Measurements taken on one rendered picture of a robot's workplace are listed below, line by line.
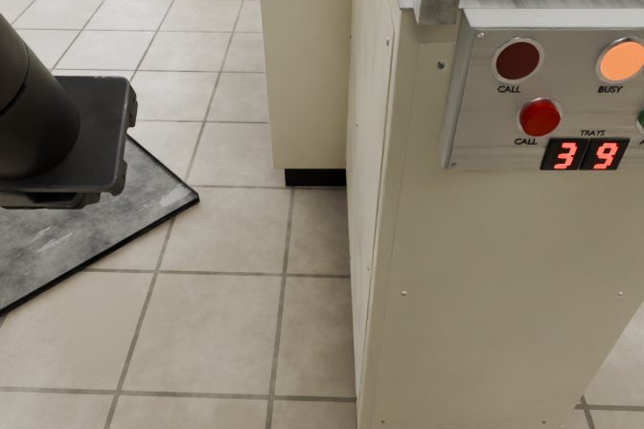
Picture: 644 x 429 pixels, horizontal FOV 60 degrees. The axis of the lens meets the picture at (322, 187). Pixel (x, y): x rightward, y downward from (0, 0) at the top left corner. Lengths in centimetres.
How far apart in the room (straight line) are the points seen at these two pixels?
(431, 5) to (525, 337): 51
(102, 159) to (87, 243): 117
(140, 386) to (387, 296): 66
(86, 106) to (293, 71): 99
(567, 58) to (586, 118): 6
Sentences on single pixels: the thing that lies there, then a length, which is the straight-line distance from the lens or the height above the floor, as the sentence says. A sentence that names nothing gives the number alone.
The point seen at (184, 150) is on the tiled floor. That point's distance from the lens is 169.
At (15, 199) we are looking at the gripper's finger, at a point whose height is 83.
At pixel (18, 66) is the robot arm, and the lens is 27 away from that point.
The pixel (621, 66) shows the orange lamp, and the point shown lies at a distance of 49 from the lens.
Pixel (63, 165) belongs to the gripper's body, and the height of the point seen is 84.
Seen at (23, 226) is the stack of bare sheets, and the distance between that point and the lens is 158.
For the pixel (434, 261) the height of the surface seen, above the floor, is 54.
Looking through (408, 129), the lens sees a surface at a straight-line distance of 52.
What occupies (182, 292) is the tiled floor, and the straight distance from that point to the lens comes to 132.
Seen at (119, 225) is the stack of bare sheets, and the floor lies 2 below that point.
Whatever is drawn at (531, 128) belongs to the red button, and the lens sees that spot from 49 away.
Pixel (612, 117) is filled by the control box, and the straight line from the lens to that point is 52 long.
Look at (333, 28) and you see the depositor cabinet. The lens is 123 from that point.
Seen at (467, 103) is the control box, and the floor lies 77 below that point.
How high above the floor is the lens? 103
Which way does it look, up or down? 42 degrees down
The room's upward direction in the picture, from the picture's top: straight up
